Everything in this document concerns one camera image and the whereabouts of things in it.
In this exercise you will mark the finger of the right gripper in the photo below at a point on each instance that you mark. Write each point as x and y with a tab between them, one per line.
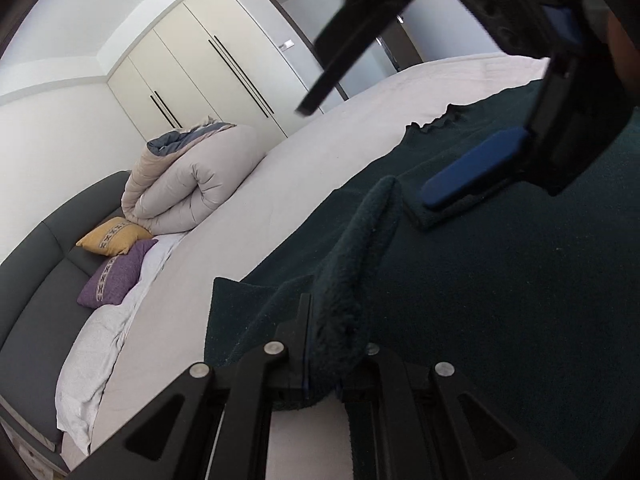
354	27
476	170

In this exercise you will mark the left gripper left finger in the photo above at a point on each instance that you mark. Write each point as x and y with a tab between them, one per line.
211	423

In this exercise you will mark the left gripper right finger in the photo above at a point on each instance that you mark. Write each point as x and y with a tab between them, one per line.
415	422

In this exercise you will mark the dark green knit sweater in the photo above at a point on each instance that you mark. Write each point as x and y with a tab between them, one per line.
534	298

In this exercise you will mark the white bed mattress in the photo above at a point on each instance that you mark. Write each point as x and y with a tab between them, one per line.
167	334

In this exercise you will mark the white pillow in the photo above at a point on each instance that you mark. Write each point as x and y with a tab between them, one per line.
91	361

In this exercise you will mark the cream wardrobe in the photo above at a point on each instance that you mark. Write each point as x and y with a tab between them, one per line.
208	58

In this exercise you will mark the purple patterned cushion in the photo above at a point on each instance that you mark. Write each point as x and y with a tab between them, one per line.
115	278

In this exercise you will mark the yellow patterned cushion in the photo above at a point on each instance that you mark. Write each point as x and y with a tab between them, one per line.
114	237

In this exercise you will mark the dark grey headboard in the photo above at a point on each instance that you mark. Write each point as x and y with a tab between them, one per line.
40	317

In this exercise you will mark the folded beige duvet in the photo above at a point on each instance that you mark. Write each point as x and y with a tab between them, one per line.
183	176

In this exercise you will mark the white wall switch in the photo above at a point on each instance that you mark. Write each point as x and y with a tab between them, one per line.
288	44

